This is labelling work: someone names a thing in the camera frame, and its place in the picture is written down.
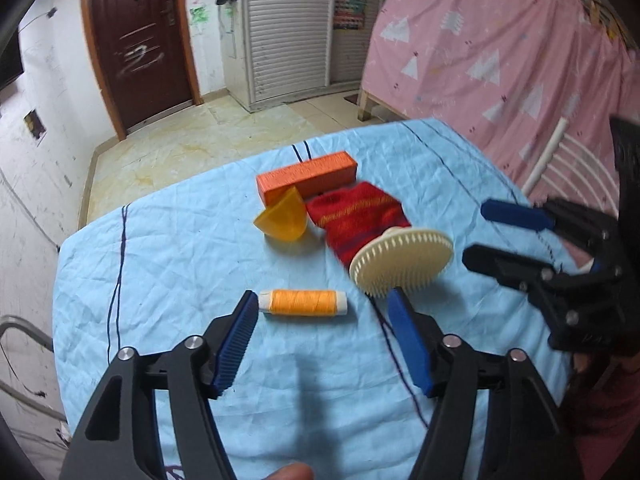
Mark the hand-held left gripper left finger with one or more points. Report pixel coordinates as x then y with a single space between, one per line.
240 340

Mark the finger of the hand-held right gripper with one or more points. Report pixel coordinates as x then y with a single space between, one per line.
500 260
515 215

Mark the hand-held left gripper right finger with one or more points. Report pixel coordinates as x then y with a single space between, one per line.
410 345

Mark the orange thread spool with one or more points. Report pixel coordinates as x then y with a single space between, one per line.
300 302

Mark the person's right hand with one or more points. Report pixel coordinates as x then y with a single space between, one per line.
581 361

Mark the person's left hand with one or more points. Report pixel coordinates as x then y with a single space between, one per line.
290 472

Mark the white metal chair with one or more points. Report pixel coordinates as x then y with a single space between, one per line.
550 145

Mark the round plastic bristle brush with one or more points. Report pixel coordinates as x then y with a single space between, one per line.
400 255

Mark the light blue tablecloth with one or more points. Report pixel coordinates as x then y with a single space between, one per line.
175 240

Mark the yellow plastic cone scoop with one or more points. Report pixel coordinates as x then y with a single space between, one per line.
282 217

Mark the red knitted sock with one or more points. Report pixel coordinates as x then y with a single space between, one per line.
360 215

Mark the orange rectangular box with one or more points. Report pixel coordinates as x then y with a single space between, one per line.
305 175

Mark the pink printed curtain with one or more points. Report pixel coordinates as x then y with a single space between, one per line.
475 35

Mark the white louvered cabinet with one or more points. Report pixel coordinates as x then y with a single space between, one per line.
290 35

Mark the dark brown door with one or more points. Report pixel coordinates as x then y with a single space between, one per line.
140 45

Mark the wooden bed frame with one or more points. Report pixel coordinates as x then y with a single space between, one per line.
364 107

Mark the grey metal frame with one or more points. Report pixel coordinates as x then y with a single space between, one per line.
25 322

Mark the open wall junction box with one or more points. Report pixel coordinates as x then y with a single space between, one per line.
36 127

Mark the wall-mounted black television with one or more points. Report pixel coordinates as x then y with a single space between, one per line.
9 65

